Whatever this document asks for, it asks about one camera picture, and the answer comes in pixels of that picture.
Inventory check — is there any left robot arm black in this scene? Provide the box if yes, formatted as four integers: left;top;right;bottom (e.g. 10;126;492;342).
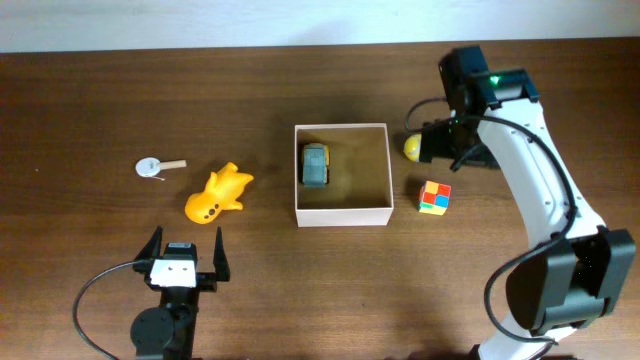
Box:
130;227;231;360

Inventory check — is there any pink cardboard box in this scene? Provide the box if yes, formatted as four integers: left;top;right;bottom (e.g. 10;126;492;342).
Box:
294;123;394;227

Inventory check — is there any yellow grey ball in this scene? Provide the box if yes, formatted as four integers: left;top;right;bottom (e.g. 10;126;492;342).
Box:
403;133;422;162

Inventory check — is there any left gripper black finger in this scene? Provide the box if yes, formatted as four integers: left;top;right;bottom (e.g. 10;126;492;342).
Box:
213;227;231;282
135;226;163;260

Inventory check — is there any white disc with wooden handle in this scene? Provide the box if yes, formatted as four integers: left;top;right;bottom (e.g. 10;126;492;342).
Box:
135;157;187;181

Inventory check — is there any orange rubber toy animal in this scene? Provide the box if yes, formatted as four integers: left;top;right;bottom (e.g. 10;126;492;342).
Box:
184;162;254;224

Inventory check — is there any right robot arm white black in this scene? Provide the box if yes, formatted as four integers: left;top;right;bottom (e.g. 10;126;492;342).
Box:
417;46;636;359

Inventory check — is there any colourful puzzle cube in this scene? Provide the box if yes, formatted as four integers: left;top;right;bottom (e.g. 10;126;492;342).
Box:
419;181;451;216

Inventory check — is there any grey yellow toy car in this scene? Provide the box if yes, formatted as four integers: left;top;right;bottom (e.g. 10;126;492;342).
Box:
302;143;330;188

